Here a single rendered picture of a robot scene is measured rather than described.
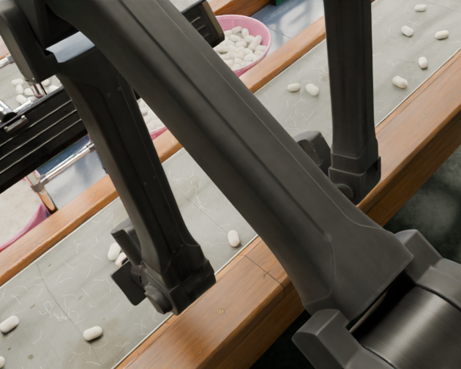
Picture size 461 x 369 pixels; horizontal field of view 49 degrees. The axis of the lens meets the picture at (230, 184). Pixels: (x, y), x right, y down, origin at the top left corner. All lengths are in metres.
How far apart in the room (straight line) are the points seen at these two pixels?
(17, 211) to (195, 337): 0.53
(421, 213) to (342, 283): 1.68
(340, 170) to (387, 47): 0.66
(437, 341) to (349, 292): 0.05
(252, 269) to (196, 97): 0.63
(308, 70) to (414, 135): 0.35
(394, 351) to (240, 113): 0.17
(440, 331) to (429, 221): 1.64
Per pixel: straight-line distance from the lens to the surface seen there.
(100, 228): 1.09
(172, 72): 0.33
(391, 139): 1.12
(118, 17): 0.35
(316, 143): 0.84
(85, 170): 1.30
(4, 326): 1.03
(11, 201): 1.24
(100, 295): 1.00
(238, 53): 1.42
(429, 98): 1.23
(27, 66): 0.46
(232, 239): 0.97
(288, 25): 1.62
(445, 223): 1.96
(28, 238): 1.11
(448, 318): 0.33
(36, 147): 0.79
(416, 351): 0.31
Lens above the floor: 1.56
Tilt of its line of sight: 50 degrees down
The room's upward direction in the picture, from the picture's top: 11 degrees counter-clockwise
